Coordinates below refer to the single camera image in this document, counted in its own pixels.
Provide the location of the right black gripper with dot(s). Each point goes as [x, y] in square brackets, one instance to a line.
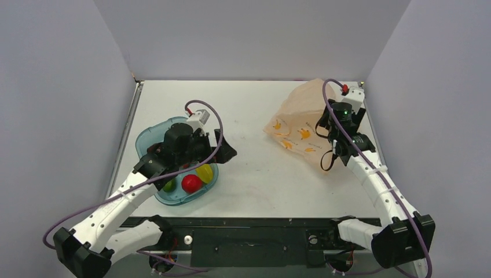
[327, 118]

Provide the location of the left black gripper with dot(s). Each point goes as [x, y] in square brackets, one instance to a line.
[223, 153]

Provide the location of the yellow fake fruit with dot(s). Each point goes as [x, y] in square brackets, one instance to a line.
[205, 173]

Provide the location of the orange plastic bag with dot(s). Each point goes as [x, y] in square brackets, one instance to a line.
[293, 126]

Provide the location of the red round fake fruit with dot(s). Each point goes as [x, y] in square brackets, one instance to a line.
[191, 183]

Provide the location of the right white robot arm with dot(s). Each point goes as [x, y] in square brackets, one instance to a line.
[404, 235]

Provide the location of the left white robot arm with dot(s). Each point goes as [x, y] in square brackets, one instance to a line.
[91, 247]

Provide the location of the teal plastic bin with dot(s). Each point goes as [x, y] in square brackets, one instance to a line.
[155, 134]

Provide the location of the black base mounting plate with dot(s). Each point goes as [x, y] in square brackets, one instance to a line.
[252, 242]

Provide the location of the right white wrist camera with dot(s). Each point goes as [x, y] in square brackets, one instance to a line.
[354, 96]

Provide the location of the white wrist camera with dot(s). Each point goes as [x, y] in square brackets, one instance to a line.
[198, 119]
[354, 96]

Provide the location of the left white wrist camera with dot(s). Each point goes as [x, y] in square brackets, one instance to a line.
[198, 119]

